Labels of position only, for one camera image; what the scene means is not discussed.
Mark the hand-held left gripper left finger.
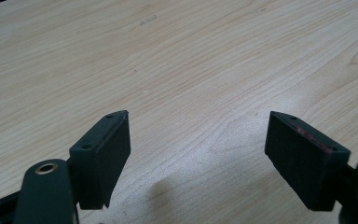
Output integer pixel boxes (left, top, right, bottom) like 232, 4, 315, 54
68, 109, 131, 211

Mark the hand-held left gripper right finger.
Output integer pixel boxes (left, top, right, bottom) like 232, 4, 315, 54
264, 110, 351, 212

